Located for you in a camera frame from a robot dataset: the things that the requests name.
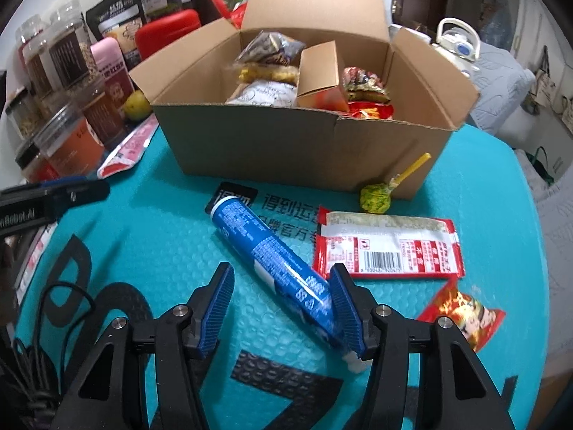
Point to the pink cone pouch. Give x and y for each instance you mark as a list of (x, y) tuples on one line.
[(130, 151)]

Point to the pink bottle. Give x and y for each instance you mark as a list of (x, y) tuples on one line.
[(111, 65)]

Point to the yellow waffle snack bag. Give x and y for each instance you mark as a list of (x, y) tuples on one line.
[(251, 72)]

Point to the red white flat packet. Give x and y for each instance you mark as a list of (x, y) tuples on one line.
[(384, 247)]

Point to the orange label clear jar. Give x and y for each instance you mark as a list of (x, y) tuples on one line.
[(69, 143)]

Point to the gold paper box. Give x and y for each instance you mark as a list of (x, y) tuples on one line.
[(321, 76)]

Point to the open cardboard box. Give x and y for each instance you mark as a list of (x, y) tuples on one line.
[(188, 82)]

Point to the small red snack packet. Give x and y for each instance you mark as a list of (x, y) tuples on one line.
[(475, 321)]

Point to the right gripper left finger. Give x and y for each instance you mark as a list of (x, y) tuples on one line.
[(109, 391)]

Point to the brown cereal bag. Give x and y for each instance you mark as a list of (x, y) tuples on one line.
[(363, 85)]

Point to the far grey covered chair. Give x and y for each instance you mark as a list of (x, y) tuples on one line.
[(503, 85)]

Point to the near grey covered chair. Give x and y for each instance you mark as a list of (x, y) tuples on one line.
[(554, 207)]

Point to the silver foil snack bag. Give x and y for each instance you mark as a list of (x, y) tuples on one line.
[(271, 47)]

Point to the white thermos pot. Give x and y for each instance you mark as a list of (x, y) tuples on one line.
[(459, 42)]

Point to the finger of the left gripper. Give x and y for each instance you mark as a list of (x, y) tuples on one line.
[(57, 200), (46, 184)]

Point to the dark label tall jar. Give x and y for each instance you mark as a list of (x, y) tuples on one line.
[(69, 48)]

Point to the grey covered chair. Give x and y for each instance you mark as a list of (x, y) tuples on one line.
[(554, 207), (503, 85)]

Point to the yellow green fruit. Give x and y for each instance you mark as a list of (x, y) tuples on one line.
[(137, 107)]

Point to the green lollipop yellow stick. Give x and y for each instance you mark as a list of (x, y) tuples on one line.
[(376, 199)]

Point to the red canister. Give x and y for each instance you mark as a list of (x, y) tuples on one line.
[(156, 35)]

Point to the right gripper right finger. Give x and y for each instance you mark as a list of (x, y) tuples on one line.
[(455, 389)]

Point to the large red snack bag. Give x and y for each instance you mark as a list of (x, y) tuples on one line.
[(370, 110)]

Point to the blue tube package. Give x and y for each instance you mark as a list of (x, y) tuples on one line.
[(277, 268)]

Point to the red label dark-lid jar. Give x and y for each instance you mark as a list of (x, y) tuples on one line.
[(33, 165)]

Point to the white bread packet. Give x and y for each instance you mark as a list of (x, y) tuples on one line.
[(264, 93)]

